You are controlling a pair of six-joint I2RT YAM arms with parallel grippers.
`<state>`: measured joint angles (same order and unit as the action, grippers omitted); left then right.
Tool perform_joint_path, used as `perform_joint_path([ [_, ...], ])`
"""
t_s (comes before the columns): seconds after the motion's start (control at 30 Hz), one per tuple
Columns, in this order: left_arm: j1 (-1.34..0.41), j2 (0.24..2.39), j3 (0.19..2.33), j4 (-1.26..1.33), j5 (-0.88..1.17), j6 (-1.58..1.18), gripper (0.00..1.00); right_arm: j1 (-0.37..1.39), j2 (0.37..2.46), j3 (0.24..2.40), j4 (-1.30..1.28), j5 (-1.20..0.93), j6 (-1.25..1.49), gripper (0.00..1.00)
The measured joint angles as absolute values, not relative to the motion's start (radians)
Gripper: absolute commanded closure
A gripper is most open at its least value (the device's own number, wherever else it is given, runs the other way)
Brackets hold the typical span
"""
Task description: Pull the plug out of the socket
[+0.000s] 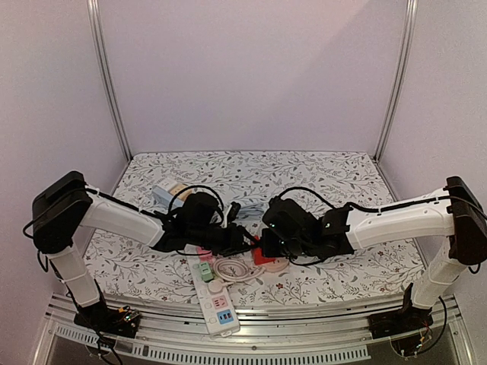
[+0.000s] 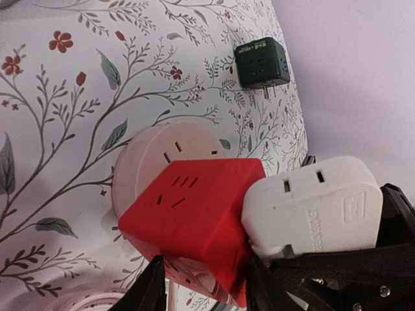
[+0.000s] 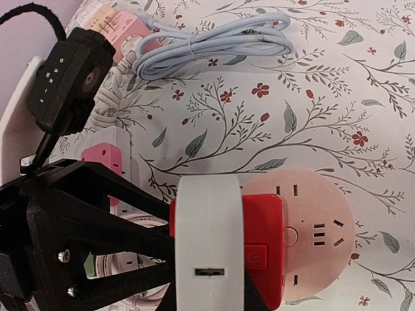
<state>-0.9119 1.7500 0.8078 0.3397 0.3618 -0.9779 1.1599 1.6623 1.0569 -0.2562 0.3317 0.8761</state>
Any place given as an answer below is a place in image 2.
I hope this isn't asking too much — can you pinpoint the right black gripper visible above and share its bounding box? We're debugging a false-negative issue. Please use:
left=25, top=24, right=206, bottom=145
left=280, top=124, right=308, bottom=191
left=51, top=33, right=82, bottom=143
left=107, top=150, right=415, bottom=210
left=270, top=183, right=414, bottom=310

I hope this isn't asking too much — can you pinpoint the white coiled cable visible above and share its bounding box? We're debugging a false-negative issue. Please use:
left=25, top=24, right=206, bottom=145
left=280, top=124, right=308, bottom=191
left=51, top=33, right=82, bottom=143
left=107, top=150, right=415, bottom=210
left=32, top=284, right=130, bottom=311

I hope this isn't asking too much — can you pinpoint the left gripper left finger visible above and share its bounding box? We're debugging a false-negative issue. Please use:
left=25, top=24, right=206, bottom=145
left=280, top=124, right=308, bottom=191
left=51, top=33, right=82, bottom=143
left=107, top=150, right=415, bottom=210
left=112, top=255, right=166, bottom=311

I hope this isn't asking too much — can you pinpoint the white plug adapter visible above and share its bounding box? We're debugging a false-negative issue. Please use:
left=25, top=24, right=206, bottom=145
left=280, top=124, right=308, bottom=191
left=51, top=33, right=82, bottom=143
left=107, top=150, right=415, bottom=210
left=241, top=156, right=383, bottom=261

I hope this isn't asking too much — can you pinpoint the floral tablecloth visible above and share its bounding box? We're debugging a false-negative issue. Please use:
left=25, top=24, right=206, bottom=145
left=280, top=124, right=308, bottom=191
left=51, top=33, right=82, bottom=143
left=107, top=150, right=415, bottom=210
left=1, top=1, right=308, bottom=310

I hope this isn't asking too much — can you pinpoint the dark green cube socket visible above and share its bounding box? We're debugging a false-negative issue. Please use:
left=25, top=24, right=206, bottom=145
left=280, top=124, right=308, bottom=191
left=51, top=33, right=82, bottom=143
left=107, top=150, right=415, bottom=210
left=234, top=37, right=291, bottom=99

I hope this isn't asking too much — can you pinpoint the red cube socket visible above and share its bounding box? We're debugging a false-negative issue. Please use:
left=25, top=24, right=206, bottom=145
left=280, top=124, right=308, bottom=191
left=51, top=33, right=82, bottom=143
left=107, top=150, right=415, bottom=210
left=119, top=158, right=265, bottom=307

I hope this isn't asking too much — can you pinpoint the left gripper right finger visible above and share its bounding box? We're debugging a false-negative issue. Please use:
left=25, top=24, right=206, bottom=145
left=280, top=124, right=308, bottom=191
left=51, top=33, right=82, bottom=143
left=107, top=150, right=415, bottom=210
left=246, top=254, right=309, bottom=310

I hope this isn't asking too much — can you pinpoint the round pink socket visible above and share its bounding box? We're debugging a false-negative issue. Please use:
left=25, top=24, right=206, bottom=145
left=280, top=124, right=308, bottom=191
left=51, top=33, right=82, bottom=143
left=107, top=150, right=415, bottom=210
left=112, top=121, right=224, bottom=292

